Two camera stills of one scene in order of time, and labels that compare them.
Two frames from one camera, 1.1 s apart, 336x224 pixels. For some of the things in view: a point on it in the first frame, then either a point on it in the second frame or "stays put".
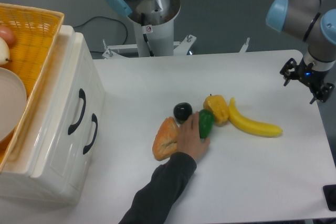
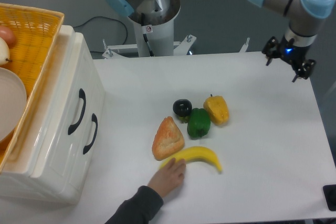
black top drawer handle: x=82 y=95 stays put
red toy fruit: x=8 y=35 stays put
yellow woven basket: x=36 y=31 stays put
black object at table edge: x=329 y=193 stays put
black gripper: x=306 y=73 to x=295 y=54
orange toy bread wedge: x=165 y=141 stays put
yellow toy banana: x=258 y=128 to x=195 y=153
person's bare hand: x=189 y=139 to x=169 y=177
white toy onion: x=4 y=53 stays put
